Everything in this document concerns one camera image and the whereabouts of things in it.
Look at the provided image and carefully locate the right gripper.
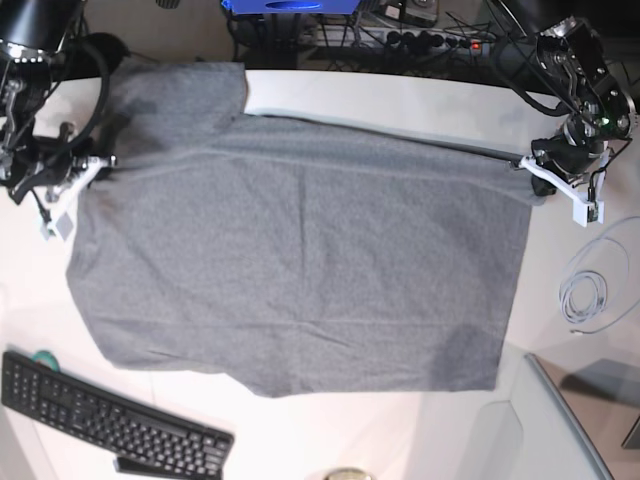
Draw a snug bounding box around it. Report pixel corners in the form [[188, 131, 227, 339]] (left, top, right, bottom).
[[9, 144, 117, 203]]

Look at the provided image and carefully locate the coiled white cable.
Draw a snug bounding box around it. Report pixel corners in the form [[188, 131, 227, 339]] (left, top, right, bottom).
[[557, 216, 640, 336]]

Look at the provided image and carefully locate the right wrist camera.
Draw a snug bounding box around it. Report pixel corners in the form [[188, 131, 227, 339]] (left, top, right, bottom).
[[40, 213, 74, 242]]

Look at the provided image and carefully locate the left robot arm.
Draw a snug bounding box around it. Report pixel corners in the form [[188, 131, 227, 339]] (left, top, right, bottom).
[[487, 1, 639, 201]]

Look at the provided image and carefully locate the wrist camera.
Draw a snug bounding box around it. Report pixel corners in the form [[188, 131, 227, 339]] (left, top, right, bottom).
[[572, 200, 605, 227], [40, 213, 74, 242]]

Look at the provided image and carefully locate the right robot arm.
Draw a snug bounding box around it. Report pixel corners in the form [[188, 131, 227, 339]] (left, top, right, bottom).
[[1, 1, 115, 205]]

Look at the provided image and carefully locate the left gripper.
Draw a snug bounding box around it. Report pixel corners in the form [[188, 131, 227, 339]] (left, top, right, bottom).
[[531, 139, 605, 196]]

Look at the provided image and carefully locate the grey monitor edge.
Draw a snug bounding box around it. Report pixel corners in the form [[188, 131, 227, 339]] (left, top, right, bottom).
[[527, 354, 639, 479]]

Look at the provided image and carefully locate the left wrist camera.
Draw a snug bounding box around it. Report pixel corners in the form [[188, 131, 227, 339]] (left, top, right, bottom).
[[572, 200, 605, 227]]

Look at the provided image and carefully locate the blue box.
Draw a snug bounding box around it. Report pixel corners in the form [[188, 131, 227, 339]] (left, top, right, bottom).
[[221, 0, 360, 15]]

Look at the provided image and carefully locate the black keyboard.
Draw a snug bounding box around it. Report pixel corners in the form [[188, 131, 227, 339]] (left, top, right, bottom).
[[1, 351, 234, 479]]

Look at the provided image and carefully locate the grey t-shirt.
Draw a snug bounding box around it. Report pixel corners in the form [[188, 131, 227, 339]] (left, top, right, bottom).
[[66, 61, 539, 398]]

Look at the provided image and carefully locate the green tape roll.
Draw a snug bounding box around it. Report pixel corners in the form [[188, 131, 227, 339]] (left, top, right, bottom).
[[31, 350, 60, 372]]

